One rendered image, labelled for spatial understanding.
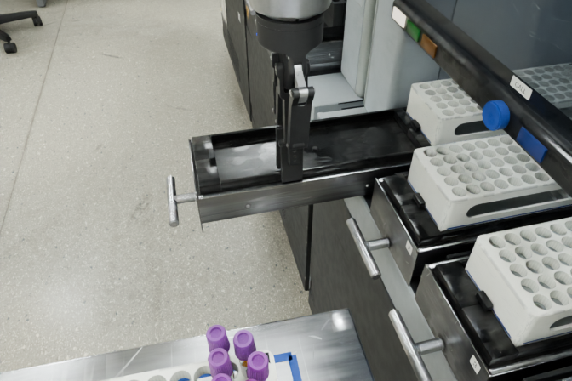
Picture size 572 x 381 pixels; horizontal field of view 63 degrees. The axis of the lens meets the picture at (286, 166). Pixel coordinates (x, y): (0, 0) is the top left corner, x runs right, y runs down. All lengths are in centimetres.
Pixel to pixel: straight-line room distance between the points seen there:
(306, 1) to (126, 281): 127
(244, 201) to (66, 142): 165
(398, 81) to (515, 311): 42
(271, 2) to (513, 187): 35
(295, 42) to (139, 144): 166
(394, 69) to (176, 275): 105
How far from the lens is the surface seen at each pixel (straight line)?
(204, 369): 42
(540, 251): 57
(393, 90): 80
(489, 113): 51
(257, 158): 69
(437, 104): 73
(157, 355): 49
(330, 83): 100
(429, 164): 61
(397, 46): 77
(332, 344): 49
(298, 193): 66
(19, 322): 165
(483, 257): 53
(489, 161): 64
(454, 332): 56
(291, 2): 49
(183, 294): 153
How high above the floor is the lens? 125
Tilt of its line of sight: 41 degrees down
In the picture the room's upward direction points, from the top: straight up
